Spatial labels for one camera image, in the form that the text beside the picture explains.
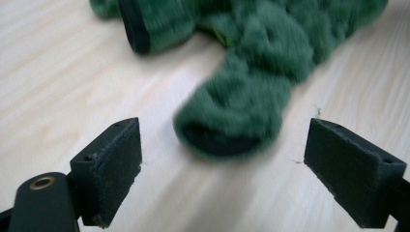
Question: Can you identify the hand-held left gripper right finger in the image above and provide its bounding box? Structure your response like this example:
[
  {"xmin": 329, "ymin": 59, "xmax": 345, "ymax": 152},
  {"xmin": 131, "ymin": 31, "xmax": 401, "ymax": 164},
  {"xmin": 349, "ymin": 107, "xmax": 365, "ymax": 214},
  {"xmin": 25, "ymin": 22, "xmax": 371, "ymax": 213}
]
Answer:
[{"xmin": 303, "ymin": 117, "xmax": 408, "ymax": 229}]

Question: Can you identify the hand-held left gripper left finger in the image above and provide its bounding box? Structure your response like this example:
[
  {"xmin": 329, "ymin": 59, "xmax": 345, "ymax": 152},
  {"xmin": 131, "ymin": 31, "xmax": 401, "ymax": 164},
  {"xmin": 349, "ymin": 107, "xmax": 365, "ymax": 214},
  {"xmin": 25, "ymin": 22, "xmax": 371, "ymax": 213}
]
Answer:
[{"xmin": 69, "ymin": 117, "xmax": 143, "ymax": 229}]

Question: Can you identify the green knit garment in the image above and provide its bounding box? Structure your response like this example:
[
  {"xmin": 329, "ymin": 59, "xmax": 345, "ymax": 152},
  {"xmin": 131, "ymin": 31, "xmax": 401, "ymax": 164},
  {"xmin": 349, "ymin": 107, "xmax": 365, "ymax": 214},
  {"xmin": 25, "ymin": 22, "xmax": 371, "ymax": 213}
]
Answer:
[{"xmin": 89, "ymin": 0, "xmax": 390, "ymax": 160}]

